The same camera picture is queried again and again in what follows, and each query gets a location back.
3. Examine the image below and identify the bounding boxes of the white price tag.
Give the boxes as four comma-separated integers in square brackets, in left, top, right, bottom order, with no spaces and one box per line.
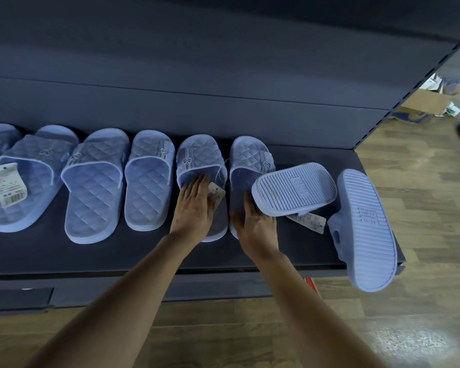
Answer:
[0,162,26,208]
[285,212,327,235]
[207,182,226,212]

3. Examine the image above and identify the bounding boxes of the person's left forearm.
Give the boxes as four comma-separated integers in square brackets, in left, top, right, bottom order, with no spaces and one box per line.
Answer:
[25,232,201,368]

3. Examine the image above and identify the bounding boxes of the perforated shelf upright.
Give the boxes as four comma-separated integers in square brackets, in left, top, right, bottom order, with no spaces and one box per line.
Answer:
[353,43,460,152]

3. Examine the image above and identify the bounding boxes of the person's right forearm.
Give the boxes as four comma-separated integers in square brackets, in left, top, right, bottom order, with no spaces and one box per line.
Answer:
[248,250,389,368]

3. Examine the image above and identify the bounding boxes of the dark blue display shelf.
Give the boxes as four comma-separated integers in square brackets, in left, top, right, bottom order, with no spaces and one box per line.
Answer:
[0,0,460,315]

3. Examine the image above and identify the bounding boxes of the brown cardboard box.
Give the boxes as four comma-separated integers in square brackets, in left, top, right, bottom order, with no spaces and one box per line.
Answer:
[390,88,460,121]

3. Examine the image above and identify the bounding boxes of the person's right hand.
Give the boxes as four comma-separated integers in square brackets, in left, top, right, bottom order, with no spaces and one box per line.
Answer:
[230,189,288,262]

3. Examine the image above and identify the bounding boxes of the white papers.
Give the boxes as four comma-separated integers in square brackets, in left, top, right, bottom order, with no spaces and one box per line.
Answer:
[421,73,460,95]

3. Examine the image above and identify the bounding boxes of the dark shelf label holder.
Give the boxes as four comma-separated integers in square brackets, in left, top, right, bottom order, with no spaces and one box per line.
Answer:
[0,287,55,313]

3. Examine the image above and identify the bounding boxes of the blue quilted slipper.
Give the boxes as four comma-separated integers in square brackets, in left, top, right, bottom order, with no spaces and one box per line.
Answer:
[176,134,229,243]
[228,136,277,240]

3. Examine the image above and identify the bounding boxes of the row of blue slippers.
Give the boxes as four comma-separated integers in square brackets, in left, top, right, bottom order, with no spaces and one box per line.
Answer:
[0,123,398,293]

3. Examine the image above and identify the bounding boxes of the person's left hand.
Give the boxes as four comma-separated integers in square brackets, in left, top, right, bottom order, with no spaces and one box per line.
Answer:
[170,173,217,242]

